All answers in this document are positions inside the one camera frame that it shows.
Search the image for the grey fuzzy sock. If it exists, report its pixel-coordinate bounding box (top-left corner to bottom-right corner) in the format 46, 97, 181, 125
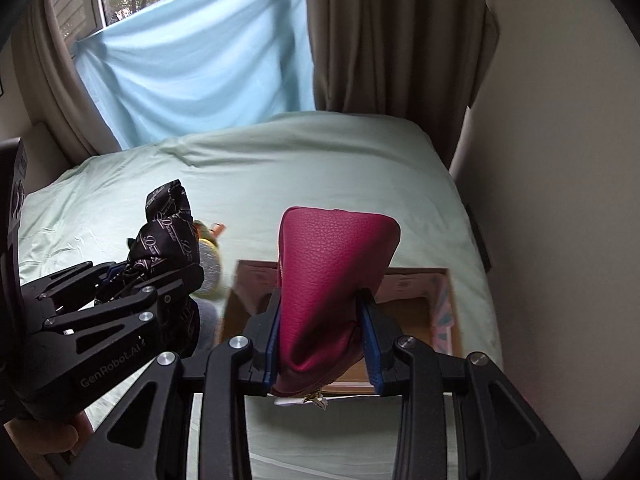
194, 297, 219, 353

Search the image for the patterned cardboard box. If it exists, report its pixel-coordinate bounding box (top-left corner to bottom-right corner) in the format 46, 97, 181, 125
233, 261, 456, 402

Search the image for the black printed satin cloth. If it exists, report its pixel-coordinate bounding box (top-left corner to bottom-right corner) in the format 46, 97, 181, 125
122, 180, 200, 284

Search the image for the orange pompom plush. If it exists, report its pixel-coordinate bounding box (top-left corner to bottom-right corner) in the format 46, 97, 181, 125
193, 220, 226, 246

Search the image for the light blue hanging cloth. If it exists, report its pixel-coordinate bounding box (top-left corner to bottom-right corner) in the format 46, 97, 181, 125
74, 0, 314, 150

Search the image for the brown curtain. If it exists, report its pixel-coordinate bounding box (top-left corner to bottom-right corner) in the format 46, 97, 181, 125
11, 0, 120, 165
307, 0, 499, 166

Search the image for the silver glitter yellow sponge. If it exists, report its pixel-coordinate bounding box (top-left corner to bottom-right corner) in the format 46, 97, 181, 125
195, 238, 222, 298

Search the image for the brown left curtain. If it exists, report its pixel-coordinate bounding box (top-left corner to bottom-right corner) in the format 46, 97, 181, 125
11, 0, 120, 165

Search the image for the magenta leather pouch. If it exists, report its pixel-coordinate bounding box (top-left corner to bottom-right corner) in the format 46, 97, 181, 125
271, 207, 400, 398

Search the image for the beige headboard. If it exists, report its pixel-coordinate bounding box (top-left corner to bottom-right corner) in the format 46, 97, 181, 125
21, 122, 70, 194

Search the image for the brown right curtain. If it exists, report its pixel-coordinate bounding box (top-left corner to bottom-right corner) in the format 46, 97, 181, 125
307, 0, 499, 166

